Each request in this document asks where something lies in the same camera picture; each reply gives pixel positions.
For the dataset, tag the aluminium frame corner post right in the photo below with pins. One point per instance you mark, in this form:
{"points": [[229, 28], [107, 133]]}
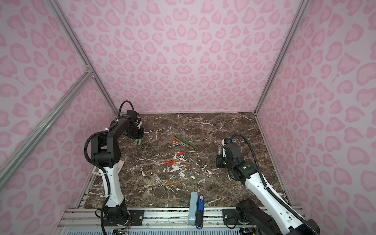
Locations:
{"points": [[297, 21]]}

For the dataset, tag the green pen far short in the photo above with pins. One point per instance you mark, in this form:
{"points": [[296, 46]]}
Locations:
{"points": [[191, 145]]}

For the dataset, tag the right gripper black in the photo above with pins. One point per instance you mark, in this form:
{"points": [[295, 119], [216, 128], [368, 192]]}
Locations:
{"points": [[222, 161]]}

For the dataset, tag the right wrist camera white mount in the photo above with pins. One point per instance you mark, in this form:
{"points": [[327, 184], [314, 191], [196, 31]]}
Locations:
{"points": [[222, 151]]}

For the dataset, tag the red gel pen pair upper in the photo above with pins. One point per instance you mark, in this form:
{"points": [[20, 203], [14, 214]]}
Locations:
{"points": [[168, 160]]}

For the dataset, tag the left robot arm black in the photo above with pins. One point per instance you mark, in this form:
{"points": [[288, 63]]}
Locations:
{"points": [[102, 151]]}

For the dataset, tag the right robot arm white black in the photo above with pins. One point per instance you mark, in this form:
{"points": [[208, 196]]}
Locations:
{"points": [[279, 218]]}

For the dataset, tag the pink calculator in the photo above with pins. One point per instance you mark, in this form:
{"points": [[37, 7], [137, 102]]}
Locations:
{"points": [[96, 171]]}

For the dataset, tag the single red gel pen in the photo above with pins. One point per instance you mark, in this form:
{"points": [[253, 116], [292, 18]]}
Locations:
{"points": [[184, 152]]}

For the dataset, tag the red gel pen far cluster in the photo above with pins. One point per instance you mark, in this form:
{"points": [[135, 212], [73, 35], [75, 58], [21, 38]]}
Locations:
{"points": [[180, 142]]}

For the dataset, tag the blue grey camera mount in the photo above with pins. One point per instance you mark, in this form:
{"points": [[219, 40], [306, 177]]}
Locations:
{"points": [[196, 210]]}

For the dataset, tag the brown pen beside red pair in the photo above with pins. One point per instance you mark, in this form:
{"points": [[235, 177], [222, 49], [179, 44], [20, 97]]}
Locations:
{"points": [[179, 161]]}

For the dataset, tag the red gel pen pair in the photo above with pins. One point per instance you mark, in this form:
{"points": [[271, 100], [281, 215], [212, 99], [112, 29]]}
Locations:
{"points": [[175, 164], [168, 160]]}

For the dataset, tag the red gel pen pair lower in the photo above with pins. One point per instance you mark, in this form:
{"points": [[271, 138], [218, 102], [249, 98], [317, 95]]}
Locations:
{"points": [[175, 164]]}

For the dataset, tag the aluminium frame corner post left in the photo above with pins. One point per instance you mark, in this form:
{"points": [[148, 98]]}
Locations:
{"points": [[77, 45]]}

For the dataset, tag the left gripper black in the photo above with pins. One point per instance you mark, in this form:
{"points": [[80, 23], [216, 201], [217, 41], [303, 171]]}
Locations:
{"points": [[136, 135]]}

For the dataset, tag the aluminium frame corner post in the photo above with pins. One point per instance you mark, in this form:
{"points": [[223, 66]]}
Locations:
{"points": [[77, 45], [297, 21]]}

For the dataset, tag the aluminium diagonal frame bar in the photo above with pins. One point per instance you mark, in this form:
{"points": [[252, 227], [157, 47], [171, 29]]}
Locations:
{"points": [[28, 145]]}

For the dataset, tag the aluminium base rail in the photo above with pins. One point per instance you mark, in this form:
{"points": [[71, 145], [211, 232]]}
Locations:
{"points": [[155, 221]]}

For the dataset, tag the brown pen far cluster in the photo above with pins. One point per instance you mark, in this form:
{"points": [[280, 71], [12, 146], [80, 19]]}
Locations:
{"points": [[180, 140]]}

